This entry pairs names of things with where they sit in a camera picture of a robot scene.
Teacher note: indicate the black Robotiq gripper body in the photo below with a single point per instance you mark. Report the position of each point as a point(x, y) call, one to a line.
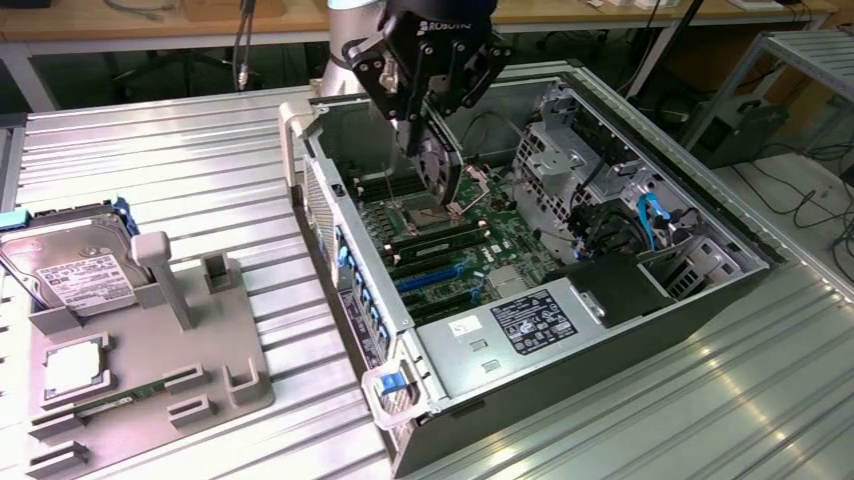
point(440, 20)

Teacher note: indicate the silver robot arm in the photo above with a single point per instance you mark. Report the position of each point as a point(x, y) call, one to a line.
point(347, 22)

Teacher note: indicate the metal locking lever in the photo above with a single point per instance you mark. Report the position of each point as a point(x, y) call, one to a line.
point(482, 182)

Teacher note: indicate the metal disk bay cage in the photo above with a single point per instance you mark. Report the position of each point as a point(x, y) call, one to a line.
point(567, 160)

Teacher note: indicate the CPU socket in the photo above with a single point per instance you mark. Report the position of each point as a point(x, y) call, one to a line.
point(423, 215)

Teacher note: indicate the installed RAM stick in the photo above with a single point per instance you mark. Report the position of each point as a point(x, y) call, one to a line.
point(440, 242)

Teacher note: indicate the green motherboard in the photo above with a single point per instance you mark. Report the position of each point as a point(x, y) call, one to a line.
point(496, 235)

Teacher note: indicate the wooden desk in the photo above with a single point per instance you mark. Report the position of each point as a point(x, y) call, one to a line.
point(200, 22)

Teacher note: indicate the blue expansion slot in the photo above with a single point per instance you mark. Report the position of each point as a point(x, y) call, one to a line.
point(428, 281)

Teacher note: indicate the silver chipset heatsink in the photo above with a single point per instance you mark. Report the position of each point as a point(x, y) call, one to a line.
point(512, 281)

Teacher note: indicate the black equipment box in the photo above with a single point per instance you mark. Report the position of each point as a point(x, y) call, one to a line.
point(740, 132)

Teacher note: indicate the black expansion slot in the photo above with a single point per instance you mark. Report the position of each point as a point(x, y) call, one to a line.
point(440, 305)

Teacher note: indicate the silver power supply unit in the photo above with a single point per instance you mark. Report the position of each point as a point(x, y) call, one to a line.
point(480, 345)

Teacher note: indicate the blue case latch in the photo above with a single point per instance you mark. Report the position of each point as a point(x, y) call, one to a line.
point(390, 385)

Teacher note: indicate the silver hard disk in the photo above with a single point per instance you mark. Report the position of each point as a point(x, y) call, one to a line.
point(73, 275)

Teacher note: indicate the grey parts rack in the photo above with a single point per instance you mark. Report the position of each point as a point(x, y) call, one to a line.
point(167, 360)

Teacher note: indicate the open black PC case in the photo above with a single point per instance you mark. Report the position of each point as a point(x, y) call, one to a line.
point(600, 380)

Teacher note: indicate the green RAM stick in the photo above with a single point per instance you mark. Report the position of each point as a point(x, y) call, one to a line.
point(127, 395)

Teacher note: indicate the silver CPU chip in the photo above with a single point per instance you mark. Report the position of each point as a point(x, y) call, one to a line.
point(75, 369)

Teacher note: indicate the aluminium slat table frame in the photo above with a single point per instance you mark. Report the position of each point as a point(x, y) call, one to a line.
point(810, 55)

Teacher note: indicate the blue disk bracket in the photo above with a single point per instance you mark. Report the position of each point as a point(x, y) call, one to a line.
point(13, 220)

